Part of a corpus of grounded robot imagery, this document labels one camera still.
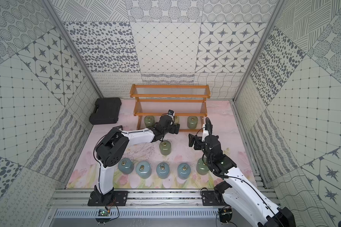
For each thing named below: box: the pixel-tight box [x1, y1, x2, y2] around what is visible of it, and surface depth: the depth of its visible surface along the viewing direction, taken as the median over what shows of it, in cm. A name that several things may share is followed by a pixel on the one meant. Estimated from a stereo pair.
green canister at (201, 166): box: [196, 157, 210, 176], surface depth 81 cm
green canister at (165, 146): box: [159, 139, 172, 156], surface depth 88 cm
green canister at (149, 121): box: [143, 115, 155, 128], surface depth 100 cm
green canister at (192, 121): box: [187, 115, 199, 130], surface depth 100 cm
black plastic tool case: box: [89, 97, 122, 125], surface depth 110 cm
